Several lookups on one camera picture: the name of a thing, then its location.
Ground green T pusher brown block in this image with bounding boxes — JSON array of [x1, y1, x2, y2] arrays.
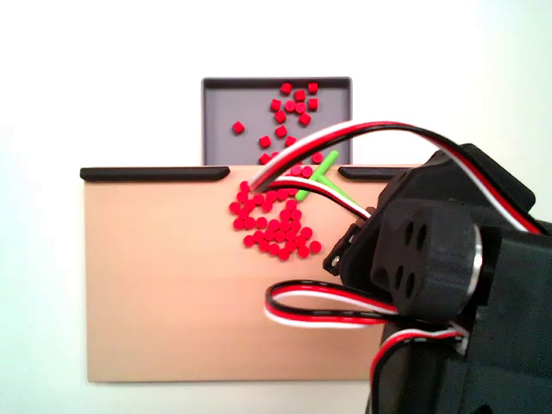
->
[[295, 150, 353, 203]]

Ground grey shallow tray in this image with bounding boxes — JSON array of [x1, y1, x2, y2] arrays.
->
[[200, 76, 354, 166]]

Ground beige rectangular board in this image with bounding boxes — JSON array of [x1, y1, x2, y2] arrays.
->
[[81, 162, 426, 384]]

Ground black edge rail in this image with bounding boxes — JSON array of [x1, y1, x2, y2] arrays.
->
[[79, 166, 231, 182], [337, 166, 410, 183]]

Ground white red black gripper cable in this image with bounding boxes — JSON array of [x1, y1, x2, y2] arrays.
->
[[249, 120, 552, 236]]

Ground white red black servo cable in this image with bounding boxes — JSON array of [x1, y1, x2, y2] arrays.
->
[[369, 326, 470, 414], [265, 279, 402, 331]]

